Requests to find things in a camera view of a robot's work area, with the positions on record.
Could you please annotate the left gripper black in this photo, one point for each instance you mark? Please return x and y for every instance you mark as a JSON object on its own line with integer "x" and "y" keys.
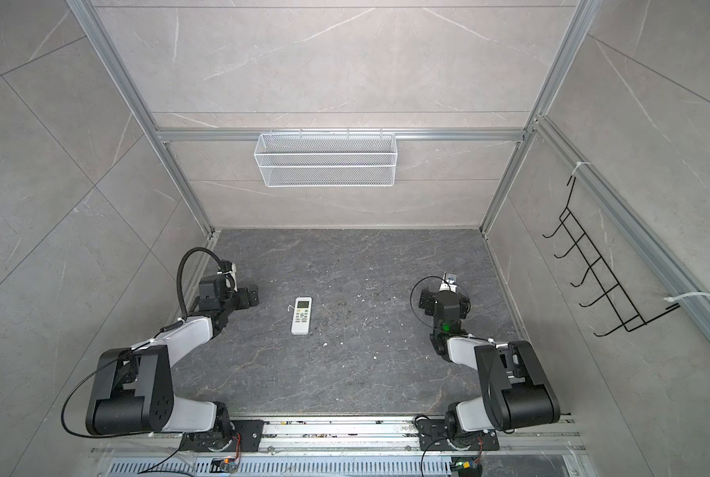
{"x": 242, "y": 294}

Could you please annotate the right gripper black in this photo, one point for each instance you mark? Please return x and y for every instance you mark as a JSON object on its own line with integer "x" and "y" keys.
{"x": 430, "y": 301}

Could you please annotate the white remote control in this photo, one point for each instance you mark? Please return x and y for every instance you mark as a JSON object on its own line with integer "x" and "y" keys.
{"x": 301, "y": 316}

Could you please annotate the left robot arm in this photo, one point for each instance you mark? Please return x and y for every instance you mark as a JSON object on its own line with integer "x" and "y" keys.
{"x": 133, "y": 391}

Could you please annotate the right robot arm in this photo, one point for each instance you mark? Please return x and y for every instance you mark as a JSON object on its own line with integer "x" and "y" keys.
{"x": 515, "y": 391}

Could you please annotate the right green circuit board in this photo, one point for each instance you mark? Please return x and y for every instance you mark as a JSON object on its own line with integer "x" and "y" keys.
{"x": 465, "y": 467}

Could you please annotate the green circuit board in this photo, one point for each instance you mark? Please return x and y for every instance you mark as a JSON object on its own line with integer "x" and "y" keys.
{"x": 228, "y": 465}
{"x": 465, "y": 467}

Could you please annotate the left green circuit board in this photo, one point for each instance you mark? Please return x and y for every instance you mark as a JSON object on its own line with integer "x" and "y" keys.
{"x": 228, "y": 465}

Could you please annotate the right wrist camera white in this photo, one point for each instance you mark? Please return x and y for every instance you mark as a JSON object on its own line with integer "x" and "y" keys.
{"x": 449, "y": 282}

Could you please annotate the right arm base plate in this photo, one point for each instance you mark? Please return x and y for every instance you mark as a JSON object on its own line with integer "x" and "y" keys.
{"x": 435, "y": 435}

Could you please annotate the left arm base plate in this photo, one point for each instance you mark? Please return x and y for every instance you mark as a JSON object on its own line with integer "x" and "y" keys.
{"x": 245, "y": 435}

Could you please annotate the white wire mesh basket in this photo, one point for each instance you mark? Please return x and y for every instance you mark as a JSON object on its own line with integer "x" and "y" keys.
{"x": 332, "y": 159}

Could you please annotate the aluminium mounting rail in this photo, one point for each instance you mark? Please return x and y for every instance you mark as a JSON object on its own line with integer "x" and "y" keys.
{"x": 341, "y": 434}

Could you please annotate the black wire hook rack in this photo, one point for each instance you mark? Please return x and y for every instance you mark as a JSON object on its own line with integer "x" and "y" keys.
{"x": 598, "y": 269}

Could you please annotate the white cable tie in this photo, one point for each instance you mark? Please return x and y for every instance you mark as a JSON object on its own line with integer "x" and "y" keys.
{"x": 686, "y": 295}

